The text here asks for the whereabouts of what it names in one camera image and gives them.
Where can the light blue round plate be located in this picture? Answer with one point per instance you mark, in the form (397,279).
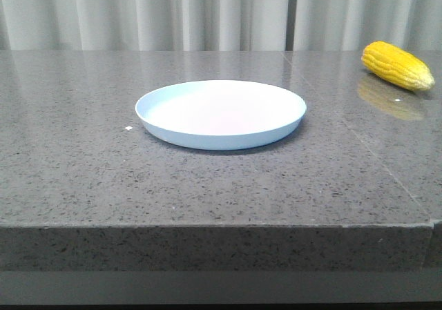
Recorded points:
(220,115)

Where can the yellow corn cob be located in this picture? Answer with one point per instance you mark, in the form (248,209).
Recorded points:
(397,66)

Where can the grey pleated curtain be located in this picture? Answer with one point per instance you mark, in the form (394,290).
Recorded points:
(222,25)

